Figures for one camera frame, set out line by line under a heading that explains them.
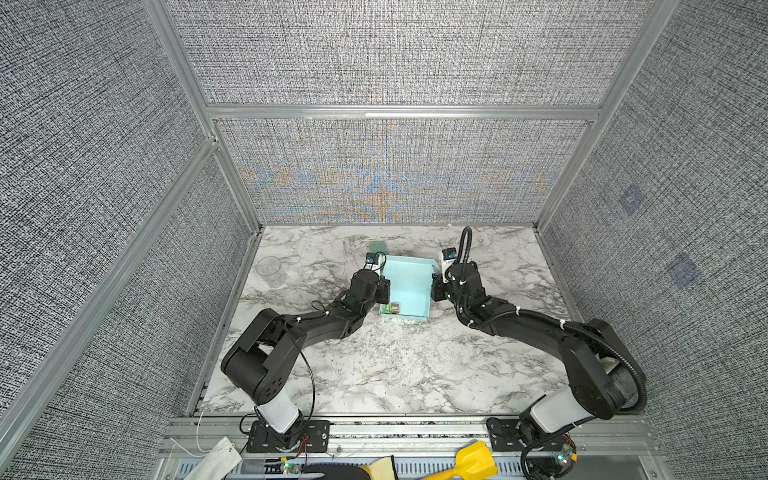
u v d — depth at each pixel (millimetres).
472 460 701
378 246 1124
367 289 699
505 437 726
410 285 926
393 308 927
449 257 773
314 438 733
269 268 1031
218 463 687
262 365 456
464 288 674
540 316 542
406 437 747
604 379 446
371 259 785
